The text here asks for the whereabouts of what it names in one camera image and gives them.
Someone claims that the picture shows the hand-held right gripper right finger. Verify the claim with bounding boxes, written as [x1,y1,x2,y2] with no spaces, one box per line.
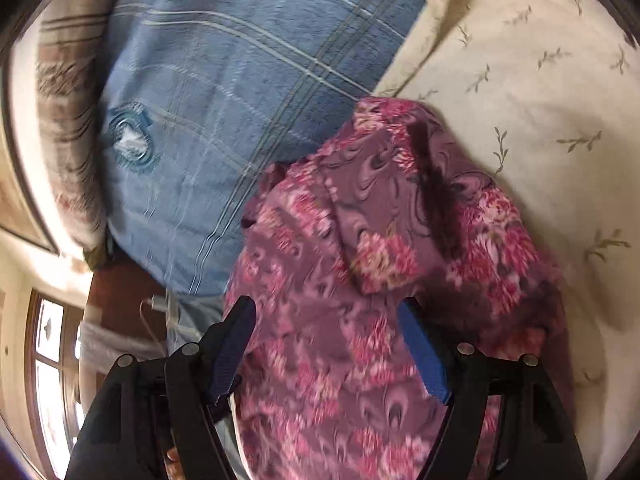
[397,296,588,480]

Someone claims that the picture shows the cream leaf print pillow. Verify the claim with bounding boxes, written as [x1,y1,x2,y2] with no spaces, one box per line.
[375,0,640,480]

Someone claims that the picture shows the white cable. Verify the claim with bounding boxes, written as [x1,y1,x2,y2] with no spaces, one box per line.
[140,297,173,356]

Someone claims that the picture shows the purple pink floral garment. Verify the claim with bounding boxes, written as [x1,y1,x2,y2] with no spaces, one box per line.
[222,96,576,480]

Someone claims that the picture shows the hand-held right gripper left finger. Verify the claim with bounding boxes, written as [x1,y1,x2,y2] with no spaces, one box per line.
[65,295,258,480]

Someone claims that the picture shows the blue plaid blanket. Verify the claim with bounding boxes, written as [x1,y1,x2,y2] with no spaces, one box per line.
[97,0,426,298]

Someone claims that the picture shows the brown striped pillow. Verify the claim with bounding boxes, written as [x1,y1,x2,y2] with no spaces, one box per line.
[32,0,131,253]

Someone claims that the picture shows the wooden framed window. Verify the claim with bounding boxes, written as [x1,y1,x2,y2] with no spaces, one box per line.
[25,290,88,480]

